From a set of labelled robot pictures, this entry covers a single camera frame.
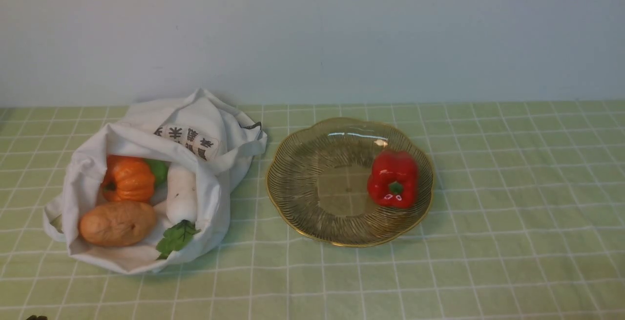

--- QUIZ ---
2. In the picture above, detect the green toy vegetable in bag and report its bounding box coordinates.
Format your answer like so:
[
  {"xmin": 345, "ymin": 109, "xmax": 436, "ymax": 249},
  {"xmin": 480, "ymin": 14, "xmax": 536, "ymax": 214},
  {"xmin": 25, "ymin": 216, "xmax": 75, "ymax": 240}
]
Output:
[{"xmin": 144, "ymin": 158, "xmax": 169, "ymax": 188}]

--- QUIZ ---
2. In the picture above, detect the white toy radish with leaves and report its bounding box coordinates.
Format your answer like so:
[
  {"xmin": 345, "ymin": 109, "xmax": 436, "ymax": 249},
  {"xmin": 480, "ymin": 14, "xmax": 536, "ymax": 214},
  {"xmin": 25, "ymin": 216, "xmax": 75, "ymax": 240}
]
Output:
[{"xmin": 156, "ymin": 163, "xmax": 200, "ymax": 260}]

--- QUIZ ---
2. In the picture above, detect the red toy bell pepper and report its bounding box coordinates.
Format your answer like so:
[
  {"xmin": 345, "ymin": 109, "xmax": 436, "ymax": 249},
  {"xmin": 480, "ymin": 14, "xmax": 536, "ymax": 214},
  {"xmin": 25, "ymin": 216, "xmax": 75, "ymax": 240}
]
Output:
[{"xmin": 367, "ymin": 150, "xmax": 419, "ymax": 209}]

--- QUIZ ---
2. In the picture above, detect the orange toy pumpkin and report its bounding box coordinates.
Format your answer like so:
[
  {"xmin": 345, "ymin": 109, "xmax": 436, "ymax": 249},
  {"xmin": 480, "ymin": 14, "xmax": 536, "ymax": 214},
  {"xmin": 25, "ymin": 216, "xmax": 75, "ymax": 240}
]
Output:
[{"xmin": 101, "ymin": 155, "xmax": 156, "ymax": 203}]

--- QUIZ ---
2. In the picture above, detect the gold-rimmed glass plate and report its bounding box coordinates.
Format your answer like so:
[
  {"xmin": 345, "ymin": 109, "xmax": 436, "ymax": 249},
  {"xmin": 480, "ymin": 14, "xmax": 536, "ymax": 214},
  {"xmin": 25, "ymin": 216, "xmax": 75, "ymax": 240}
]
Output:
[{"xmin": 266, "ymin": 117, "xmax": 435, "ymax": 247}]

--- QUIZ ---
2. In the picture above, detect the green checkered tablecloth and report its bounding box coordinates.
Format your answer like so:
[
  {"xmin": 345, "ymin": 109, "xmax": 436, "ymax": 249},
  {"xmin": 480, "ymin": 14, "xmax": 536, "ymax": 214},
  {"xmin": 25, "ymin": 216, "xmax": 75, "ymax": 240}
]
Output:
[{"xmin": 0, "ymin": 101, "xmax": 625, "ymax": 320}]

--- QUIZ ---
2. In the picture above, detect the white cloth bag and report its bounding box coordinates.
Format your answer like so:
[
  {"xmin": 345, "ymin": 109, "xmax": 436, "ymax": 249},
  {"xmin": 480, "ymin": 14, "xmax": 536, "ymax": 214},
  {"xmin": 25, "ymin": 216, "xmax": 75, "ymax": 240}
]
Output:
[{"xmin": 43, "ymin": 89, "xmax": 267, "ymax": 274}]

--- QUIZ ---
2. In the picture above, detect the brown toy potato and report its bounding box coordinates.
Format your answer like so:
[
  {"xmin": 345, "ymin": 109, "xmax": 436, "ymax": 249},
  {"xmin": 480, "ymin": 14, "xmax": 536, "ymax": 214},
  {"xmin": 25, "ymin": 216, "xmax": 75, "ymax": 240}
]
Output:
[{"xmin": 78, "ymin": 201, "xmax": 158, "ymax": 247}]

